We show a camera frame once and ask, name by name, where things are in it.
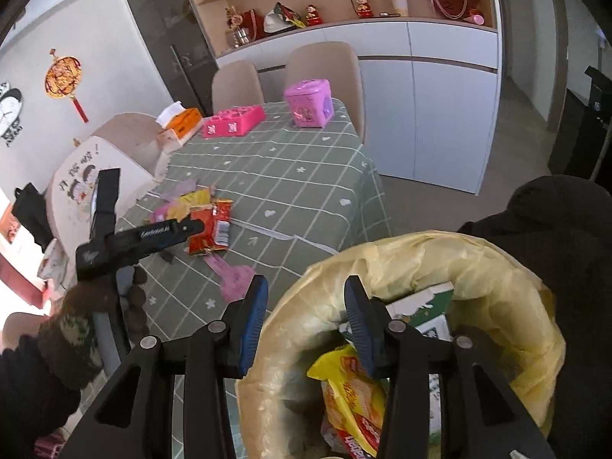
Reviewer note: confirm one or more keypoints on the person's left forearm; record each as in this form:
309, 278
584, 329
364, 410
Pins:
28, 382

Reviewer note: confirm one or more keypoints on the black bag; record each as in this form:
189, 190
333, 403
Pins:
33, 215

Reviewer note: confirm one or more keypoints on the black jacket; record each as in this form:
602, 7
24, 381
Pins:
550, 229

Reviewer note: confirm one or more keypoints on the yellow snack packet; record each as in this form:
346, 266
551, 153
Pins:
344, 387

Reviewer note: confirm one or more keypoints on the green checkered tablecloth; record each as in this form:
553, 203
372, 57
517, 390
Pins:
287, 186

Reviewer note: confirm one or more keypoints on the beige dining chair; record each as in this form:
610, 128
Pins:
325, 71
236, 86

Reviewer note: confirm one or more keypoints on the dark glass cabinet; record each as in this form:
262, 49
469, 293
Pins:
162, 33

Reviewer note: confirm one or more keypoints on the dark red bag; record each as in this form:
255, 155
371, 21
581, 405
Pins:
252, 24

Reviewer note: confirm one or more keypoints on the white green carton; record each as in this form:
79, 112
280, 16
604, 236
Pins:
420, 306

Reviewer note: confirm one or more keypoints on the white wooden shelf cabinet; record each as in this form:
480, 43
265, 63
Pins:
430, 105

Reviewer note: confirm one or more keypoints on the person's left hand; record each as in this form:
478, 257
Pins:
71, 334

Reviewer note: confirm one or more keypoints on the yellow wrapper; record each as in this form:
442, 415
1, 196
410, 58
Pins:
191, 201

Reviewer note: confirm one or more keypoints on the square pink toy bin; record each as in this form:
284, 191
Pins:
308, 103

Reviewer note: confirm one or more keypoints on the red instant noodle packet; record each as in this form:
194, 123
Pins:
213, 232

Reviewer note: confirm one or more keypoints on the white bowl with food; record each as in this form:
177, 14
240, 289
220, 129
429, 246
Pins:
52, 263

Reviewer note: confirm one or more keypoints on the white yellow thermos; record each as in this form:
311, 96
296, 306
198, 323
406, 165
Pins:
399, 2

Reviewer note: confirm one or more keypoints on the panda wall clock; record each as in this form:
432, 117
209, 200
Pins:
9, 110

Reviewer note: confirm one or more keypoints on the small pink item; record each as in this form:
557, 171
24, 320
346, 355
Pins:
478, 19

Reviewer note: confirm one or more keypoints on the flower doll ornament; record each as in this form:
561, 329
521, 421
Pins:
233, 16

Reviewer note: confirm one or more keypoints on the white trash bin yellow liner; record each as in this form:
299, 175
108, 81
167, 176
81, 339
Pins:
502, 272

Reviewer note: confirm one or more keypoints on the small red doll figurine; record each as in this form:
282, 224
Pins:
363, 7
313, 15

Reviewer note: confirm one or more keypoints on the red gold knot ornament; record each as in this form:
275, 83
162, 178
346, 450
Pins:
62, 76

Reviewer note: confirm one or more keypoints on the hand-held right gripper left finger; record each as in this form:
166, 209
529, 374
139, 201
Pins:
251, 325

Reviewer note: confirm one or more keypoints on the red white snack wrapper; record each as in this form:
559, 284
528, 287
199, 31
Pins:
358, 440

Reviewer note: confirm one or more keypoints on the glass cup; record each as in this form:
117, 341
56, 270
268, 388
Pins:
237, 37

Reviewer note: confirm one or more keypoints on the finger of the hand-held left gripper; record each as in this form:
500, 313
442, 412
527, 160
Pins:
193, 228
107, 201

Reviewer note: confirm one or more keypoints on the mesh food cover tent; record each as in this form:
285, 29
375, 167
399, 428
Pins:
71, 186

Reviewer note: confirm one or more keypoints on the orange tissue box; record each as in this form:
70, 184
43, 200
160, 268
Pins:
184, 124

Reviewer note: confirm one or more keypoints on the flat pink toy box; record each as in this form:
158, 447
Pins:
232, 122

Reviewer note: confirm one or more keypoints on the pale pink wrapper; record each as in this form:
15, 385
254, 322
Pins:
162, 213

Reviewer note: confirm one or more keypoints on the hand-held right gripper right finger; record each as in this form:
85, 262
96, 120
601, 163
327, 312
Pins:
363, 330

